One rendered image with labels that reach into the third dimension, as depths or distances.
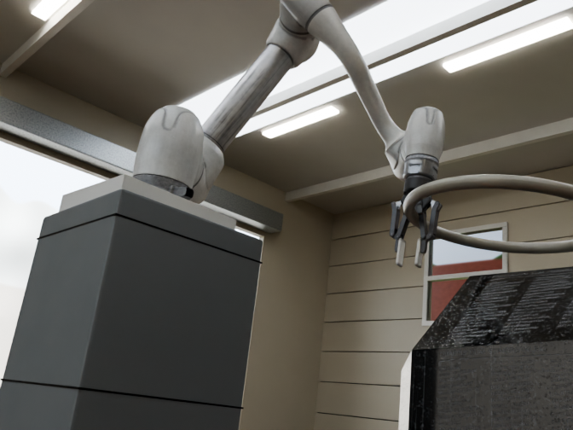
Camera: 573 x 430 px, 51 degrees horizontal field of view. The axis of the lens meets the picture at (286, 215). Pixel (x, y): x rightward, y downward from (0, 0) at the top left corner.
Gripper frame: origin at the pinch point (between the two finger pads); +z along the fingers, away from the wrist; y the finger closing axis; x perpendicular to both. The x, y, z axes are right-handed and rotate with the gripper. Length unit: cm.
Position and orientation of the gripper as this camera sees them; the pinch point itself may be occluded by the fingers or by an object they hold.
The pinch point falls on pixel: (409, 253)
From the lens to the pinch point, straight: 156.5
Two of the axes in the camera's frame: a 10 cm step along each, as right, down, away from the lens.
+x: 5.3, 3.4, 7.8
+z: -1.8, 9.4, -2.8
